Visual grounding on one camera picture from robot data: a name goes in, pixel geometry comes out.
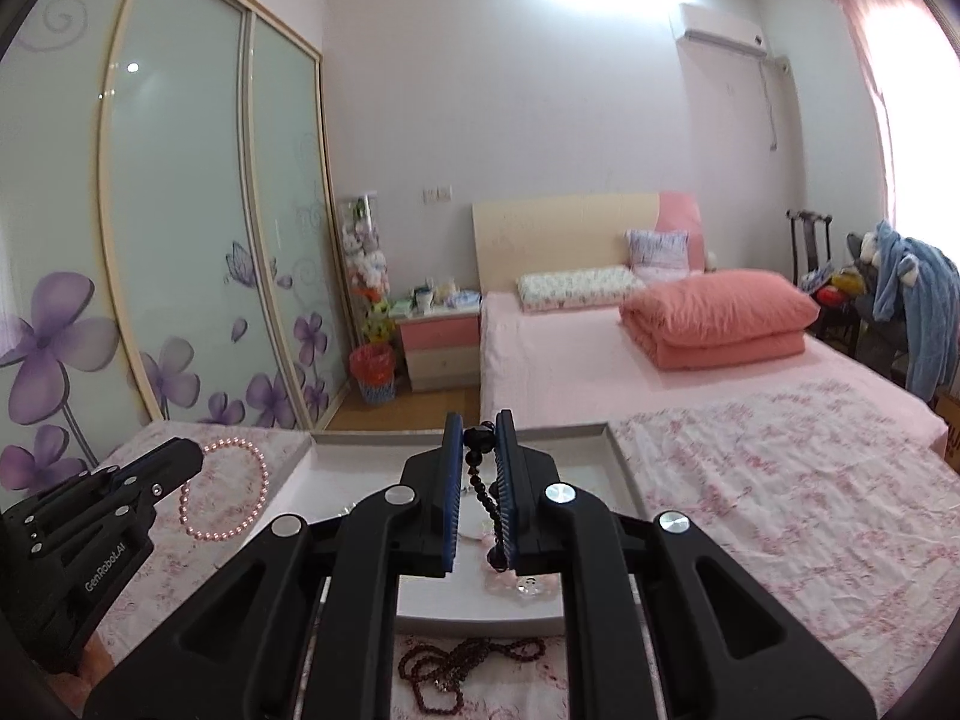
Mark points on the white cup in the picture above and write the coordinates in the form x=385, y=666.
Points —
x=424, y=301

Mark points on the white air conditioner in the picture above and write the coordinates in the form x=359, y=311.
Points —
x=720, y=26

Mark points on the white wall switch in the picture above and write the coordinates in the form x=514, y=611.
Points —
x=438, y=193

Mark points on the flat white patterned pillow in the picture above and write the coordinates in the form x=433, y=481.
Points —
x=577, y=289

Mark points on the grey cardboard tray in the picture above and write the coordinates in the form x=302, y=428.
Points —
x=585, y=465

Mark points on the glass sliding door wardrobe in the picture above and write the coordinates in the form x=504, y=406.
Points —
x=187, y=202

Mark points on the pink and beige nightstand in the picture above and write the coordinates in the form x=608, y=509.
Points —
x=439, y=349

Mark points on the cardboard box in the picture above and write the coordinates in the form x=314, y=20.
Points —
x=951, y=427

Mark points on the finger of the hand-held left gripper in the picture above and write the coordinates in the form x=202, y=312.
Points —
x=169, y=465

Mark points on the small lilac patterned pillow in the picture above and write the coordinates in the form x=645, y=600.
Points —
x=658, y=249

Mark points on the dark wooden chair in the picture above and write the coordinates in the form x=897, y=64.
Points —
x=814, y=255

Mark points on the bed with pink sheet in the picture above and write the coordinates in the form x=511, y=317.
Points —
x=555, y=367

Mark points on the beige and pink headboard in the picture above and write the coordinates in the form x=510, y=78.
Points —
x=555, y=236

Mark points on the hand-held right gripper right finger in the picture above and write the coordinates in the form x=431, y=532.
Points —
x=504, y=495

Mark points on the blue fleece robe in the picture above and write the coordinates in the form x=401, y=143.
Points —
x=911, y=292

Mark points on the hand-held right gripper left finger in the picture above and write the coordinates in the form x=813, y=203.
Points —
x=450, y=495

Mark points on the folded orange quilt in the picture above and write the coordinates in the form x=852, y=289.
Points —
x=712, y=315

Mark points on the clear column of plush toys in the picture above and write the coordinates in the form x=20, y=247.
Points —
x=367, y=270

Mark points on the red trash basket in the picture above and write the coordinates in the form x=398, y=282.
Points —
x=373, y=375

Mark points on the pink floral bedsheet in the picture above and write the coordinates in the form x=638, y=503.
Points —
x=750, y=502

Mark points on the pink curtain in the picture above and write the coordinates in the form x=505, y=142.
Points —
x=900, y=90

